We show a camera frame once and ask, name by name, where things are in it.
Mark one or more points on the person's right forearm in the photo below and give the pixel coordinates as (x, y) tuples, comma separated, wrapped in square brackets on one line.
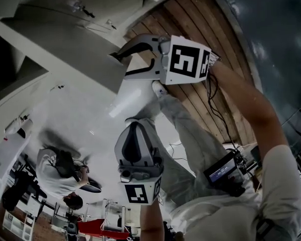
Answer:
[(245, 104)]

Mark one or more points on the black office chair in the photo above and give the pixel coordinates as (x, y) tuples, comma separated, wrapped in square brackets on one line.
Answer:
[(20, 184)]

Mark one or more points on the person's left forearm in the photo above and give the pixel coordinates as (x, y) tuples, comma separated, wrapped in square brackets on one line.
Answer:
[(151, 222)]

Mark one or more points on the black waist device with screen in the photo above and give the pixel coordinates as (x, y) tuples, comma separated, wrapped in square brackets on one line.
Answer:
[(222, 171)]

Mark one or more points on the person's white shoe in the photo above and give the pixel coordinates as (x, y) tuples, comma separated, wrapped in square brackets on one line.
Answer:
[(159, 89)]

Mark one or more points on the person's white shirt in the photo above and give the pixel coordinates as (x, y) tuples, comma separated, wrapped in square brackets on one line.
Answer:
[(240, 217)]

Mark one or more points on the small locker key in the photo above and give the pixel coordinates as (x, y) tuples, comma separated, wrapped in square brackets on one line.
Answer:
[(111, 24)]

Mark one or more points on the locker key with fob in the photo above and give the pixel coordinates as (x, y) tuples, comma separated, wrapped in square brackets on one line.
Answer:
[(84, 9)]

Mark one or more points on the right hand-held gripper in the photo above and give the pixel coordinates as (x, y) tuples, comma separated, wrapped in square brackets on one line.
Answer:
[(183, 61)]

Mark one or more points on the grey locker door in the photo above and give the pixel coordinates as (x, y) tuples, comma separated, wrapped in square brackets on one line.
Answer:
[(72, 49)]

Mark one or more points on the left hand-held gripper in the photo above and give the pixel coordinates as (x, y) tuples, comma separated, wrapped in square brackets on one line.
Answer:
[(140, 174)]

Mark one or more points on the metal storage rack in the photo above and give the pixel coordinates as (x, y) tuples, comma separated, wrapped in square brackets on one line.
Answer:
[(299, 139)]

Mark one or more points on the white shelf unit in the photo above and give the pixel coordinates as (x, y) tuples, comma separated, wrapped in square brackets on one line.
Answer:
[(17, 226)]

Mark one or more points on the person's grey trousers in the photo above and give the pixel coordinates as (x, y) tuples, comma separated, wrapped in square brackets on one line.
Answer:
[(190, 134)]

